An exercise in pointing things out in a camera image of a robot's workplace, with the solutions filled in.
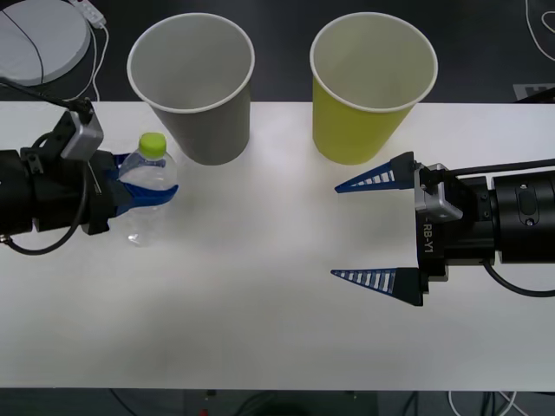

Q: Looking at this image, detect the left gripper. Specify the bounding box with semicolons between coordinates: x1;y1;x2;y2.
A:
32;149;180;237

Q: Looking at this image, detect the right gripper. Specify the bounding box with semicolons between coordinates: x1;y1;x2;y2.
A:
330;151;496;308

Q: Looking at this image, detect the clear bottle with green cap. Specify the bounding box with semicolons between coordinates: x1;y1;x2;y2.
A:
116;132;180;249

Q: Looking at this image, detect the grey plastic waste bin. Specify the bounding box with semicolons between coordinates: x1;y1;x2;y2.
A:
127;12;256;166

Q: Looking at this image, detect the yellow-green plastic waste bin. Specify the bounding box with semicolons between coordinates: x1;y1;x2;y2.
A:
309;11;439;166

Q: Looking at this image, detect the white power strip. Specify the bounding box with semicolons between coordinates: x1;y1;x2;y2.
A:
71;0;108;29

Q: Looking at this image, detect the grey marker board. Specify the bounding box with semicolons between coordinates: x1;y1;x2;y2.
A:
513;82;555;104

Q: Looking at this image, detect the white power strip cable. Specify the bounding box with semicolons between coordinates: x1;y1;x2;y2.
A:
64;23;110;103

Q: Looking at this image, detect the round grey base plate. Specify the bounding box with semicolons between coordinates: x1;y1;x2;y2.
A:
0;0;92;87

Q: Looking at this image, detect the thin black cable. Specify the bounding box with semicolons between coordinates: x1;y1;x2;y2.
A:
0;8;47;86

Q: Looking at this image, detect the white cable under table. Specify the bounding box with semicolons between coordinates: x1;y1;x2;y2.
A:
447;389;524;416

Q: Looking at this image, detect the white looped cable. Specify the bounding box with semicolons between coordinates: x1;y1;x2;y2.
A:
524;0;555;60

